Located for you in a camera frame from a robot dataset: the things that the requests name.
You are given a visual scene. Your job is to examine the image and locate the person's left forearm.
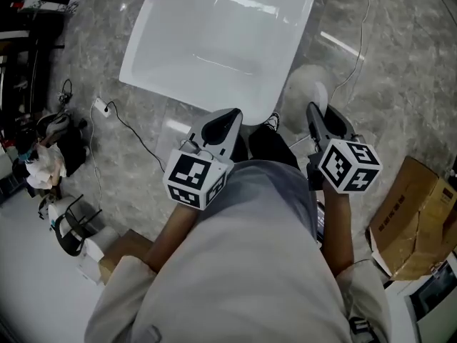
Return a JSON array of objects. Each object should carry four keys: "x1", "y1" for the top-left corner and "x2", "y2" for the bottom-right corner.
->
[{"x1": 144, "y1": 202, "x2": 199, "y2": 274}]

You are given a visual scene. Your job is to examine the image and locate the thin white power strip cable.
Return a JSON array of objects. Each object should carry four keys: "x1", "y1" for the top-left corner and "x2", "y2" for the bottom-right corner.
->
[{"x1": 87, "y1": 101, "x2": 104, "y2": 207}]

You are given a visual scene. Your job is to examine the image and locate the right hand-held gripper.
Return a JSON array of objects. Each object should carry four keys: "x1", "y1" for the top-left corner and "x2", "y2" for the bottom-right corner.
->
[{"x1": 306, "y1": 101, "x2": 383, "y2": 195}]

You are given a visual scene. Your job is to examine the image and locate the grey backpack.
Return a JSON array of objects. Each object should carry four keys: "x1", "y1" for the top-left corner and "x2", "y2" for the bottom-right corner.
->
[{"x1": 37, "y1": 112, "x2": 71, "y2": 144}]

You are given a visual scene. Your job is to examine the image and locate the long white floor cable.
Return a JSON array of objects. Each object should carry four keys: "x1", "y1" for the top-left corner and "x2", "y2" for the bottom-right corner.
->
[{"x1": 288, "y1": 0, "x2": 372, "y2": 149}]

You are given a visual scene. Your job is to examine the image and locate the white power strip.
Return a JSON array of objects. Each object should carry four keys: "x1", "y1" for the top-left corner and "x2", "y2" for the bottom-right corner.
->
[{"x1": 94, "y1": 97, "x2": 112, "y2": 118}]

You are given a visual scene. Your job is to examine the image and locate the person's black trousers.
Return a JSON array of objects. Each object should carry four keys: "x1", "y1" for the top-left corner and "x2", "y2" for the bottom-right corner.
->
[{"x1": 231, "y1": 123, "x2": 303, "y2": 173}]

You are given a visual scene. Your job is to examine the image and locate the black power cable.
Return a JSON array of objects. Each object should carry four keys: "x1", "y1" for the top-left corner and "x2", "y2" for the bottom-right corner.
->
[{"x1": 106, "y1": 101, "x2": 167, "y2": 173}]

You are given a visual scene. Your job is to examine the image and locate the black metal chair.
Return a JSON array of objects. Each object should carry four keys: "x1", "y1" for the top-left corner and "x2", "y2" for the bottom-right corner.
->
[{"x1": 53, "y1": 194, "x2": 103, "y2": 259}]

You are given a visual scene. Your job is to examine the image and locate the black desk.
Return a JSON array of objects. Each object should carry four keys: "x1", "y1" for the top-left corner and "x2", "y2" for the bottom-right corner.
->
[{"x1": 0, "y1": 9, "x2": 67, "y2": 121}]

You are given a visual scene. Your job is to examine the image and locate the person's black white shoe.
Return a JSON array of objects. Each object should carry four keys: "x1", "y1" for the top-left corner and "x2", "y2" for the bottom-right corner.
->
[{"x1": 262, "y1": 111, "x2": 281, "y2": 131}]

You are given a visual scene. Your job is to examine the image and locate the person's right forearm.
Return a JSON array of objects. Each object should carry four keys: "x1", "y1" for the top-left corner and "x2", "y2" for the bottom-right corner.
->
[{"x1": 323, "y1": 184, "x2": 356, "y2": 278}]

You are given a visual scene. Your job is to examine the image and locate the dark hip device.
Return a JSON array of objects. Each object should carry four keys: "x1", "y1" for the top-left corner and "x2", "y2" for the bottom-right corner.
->
[{"x1": 316, "y1": 198, "x2": 328, "y2": 249}]

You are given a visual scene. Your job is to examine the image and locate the white bathtub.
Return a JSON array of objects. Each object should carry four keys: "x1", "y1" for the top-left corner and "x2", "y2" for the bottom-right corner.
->
[{"x1": 119, "y1": 0, "x2": 324, "y2": 126}]

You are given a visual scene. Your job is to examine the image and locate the person's grey shirt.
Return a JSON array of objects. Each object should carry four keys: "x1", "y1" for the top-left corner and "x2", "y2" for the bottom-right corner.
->
[{"x1": 84, "y1": 159, "x2": 393, "y2": 343}]

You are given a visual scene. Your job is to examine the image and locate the tangled black cable bundle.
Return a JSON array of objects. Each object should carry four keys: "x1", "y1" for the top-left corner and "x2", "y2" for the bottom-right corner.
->
[{"x1": 58, "y1": 79, "x2": 74, "y2": 105}]

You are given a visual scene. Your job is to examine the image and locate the black strap buckle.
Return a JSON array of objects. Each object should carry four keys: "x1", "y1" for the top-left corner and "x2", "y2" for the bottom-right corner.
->
[{"x1": 348, "y1": 314, "x2": 379, "y2": 343}]

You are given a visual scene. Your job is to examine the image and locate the large open cardboard box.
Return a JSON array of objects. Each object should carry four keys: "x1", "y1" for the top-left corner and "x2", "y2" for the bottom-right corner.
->
[{"x1": 366, "y1": 155, "x2": 457, "y2": 282}]

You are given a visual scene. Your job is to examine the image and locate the white cleaning cloth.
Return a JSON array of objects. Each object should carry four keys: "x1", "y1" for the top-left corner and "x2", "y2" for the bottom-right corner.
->
[{"x1": 283, "y1": 64, "x2": 336, "y2": 135}]

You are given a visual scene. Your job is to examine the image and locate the white cabinet with dark window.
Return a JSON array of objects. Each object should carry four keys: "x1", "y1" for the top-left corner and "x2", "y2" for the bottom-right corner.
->
[{"x1": 383, "y1": 252, "x2": 457, "y2": 343}]

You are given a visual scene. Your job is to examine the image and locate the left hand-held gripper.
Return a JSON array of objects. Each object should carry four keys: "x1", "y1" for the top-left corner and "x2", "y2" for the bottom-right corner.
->
[{"x1": 162, "y1": 107, "x2": 243, "y2": 211}]

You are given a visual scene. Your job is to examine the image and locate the small brown cardboard box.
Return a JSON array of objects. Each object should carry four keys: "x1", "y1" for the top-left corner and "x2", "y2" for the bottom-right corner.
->
[{"x1": 98, "y1": 229, "x2": 154, "y2": 285}]

